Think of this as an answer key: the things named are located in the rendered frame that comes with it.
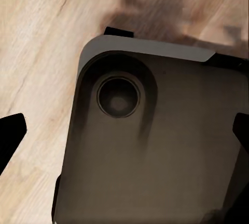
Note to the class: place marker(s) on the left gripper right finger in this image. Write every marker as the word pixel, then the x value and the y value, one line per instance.
pixel 241 129

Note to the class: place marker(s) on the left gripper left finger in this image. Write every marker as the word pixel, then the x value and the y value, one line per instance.
pixel 12 130

